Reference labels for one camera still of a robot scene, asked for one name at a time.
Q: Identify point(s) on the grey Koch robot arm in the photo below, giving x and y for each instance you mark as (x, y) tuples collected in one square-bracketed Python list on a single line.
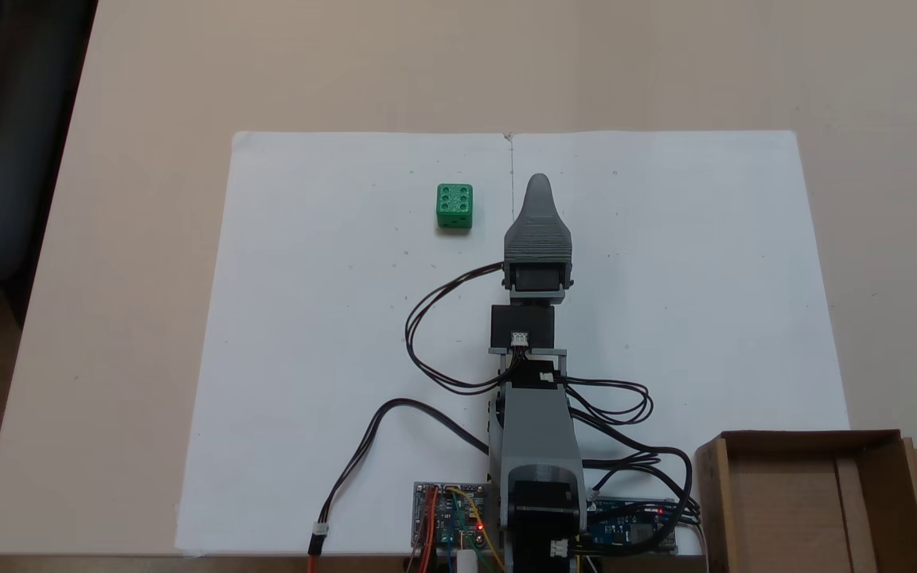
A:
[(534, 430)]

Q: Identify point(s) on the green die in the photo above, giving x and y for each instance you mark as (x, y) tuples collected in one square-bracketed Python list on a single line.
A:
[(454, 207)]

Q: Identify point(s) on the blue circuit board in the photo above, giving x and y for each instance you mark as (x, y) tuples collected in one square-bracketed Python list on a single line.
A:
[(626, 529)]

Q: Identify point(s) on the white paper sheet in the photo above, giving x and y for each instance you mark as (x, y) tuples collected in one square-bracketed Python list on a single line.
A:
[(307, 318), (729, 278)]

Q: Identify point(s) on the white plastic cap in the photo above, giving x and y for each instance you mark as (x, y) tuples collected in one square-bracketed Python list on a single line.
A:
[(467, 563)]

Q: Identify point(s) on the brown cardboard box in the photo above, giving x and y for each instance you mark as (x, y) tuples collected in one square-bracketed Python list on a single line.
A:
[(793, 501)]

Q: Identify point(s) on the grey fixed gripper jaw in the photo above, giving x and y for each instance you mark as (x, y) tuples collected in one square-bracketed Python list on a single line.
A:
[(538, 231)]

